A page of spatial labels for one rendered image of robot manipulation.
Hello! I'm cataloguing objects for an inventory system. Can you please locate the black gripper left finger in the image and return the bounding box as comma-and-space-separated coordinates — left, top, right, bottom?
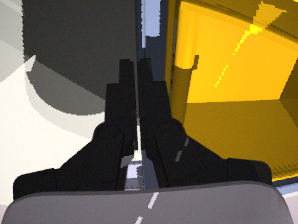
13, 59, 138, 201

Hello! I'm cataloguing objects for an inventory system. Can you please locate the dark grey metal shelf rack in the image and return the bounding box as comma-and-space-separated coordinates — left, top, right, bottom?
125, 0, 298, 195

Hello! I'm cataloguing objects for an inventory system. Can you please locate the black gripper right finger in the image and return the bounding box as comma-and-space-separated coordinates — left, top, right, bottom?
137, 58, 273, 188

